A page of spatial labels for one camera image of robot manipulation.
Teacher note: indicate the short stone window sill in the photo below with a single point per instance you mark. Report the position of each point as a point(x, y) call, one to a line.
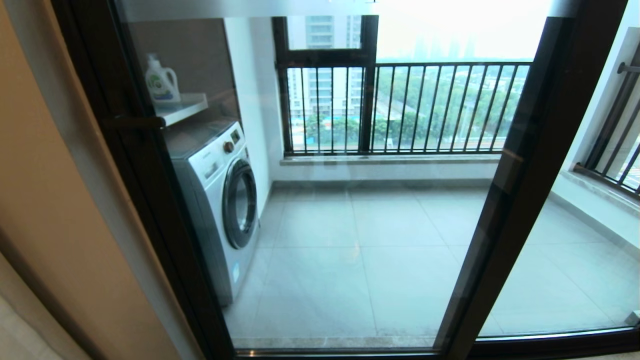
point(600, 192)

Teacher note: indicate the dark framed fixed glass door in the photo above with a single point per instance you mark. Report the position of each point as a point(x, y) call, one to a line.
point(590, 260)

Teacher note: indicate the grey metal wall rod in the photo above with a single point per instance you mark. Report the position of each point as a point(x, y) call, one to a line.
point(629, 68)

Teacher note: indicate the black side balcony railing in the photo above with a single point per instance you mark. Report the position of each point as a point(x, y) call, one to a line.
point(612, 117)

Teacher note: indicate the black window frame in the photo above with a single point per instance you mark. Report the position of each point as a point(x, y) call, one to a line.
point(368, 40)

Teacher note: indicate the white wall shelf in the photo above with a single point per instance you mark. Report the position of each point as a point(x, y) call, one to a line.
point(182, 107)

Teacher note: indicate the highrise building outside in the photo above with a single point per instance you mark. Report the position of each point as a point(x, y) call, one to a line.
point(322, 35)

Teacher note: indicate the sliding glass door, dark frame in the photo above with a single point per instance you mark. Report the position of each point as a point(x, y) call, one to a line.
point(80, 50)

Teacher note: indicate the long stone window sill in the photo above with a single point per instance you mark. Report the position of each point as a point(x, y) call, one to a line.
point(390, 159)

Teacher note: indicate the white detergent bottle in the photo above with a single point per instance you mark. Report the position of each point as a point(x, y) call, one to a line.
point(161, 87)

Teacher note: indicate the white front-load washing machine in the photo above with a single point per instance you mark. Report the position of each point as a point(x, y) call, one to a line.
point(215, 200)

